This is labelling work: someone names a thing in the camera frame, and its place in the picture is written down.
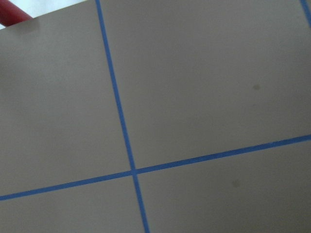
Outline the red cylindrical object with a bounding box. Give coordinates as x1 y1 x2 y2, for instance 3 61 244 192
0 0 32 27

